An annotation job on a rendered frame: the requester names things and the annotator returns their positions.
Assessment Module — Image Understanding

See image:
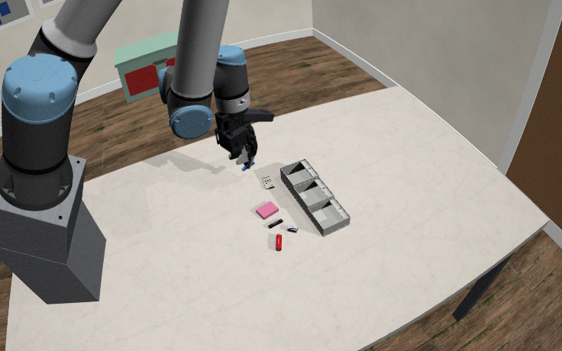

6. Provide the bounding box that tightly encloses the pink square pad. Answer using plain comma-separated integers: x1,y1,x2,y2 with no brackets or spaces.
256,201,279,220

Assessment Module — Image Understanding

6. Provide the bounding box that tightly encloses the grey three-compartment bin rack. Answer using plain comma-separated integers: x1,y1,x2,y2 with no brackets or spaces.
280,159,350,237

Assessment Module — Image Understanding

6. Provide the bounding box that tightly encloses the red battery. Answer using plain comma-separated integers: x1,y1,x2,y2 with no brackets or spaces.
276,233,282,251

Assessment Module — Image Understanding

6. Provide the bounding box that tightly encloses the white domino tile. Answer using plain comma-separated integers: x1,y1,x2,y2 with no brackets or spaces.
262,175,275,189

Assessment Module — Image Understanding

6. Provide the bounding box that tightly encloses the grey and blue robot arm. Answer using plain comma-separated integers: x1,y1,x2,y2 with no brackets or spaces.
0,0,250,211

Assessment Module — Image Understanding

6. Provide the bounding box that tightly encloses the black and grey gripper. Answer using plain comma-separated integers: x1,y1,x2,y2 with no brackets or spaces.
215,108,257,169

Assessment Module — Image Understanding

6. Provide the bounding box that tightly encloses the black battery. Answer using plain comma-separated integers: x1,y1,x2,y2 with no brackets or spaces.
268,219,283,228

